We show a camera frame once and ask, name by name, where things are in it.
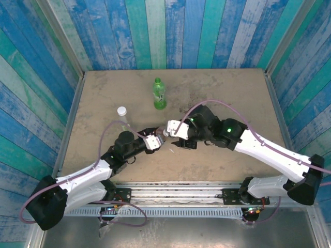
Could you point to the clear plastic bottle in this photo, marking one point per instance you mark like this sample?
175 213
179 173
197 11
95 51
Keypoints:
124 120

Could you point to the green plastic bottle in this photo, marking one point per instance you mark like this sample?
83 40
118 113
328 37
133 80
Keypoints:
159 98

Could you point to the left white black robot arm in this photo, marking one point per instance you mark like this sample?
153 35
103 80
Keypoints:
82 180

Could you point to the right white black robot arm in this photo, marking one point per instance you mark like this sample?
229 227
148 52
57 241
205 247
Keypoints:
263 155

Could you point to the small circuit board with LEDs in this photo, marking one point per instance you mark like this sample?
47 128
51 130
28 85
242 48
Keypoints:
252 210
113 207

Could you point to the steel sheet panel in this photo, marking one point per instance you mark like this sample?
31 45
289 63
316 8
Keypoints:
181 232

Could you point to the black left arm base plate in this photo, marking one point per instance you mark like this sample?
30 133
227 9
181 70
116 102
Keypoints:
121 193

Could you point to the aluminium mounting rail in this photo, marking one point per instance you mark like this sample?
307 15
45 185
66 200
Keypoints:
175 192

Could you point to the aluminium table side rail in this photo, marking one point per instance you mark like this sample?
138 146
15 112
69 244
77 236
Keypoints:
68 129
280 116

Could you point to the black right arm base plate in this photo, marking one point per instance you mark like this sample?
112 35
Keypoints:
230 196

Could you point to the aluminium corner post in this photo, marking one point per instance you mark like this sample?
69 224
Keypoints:
287 38
63 38

